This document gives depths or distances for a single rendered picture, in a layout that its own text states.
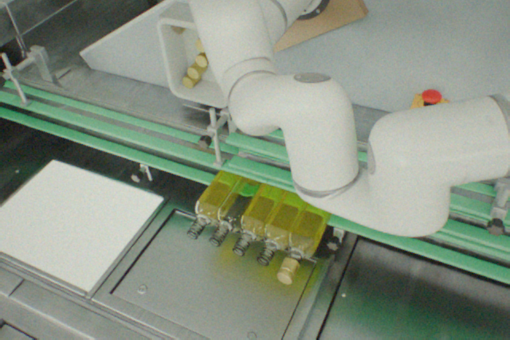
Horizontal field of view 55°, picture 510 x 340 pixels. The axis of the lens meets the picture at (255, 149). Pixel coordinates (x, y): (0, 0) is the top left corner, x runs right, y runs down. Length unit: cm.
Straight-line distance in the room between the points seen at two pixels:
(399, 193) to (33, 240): 106
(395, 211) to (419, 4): 57
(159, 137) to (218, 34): 67
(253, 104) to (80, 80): 105
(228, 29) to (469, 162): 34
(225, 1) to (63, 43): 127
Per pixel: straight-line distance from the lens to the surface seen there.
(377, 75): 111
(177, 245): 125
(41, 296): 128
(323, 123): 53
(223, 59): 68
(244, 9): 67
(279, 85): 54
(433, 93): 106
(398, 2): 102
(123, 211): 136
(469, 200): 102
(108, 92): 147
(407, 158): 49
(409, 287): 123
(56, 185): 151
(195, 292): 117
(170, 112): 134
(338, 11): 104
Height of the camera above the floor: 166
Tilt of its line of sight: 40 degrees down
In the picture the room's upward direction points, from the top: 145 degrees counter-clockwise
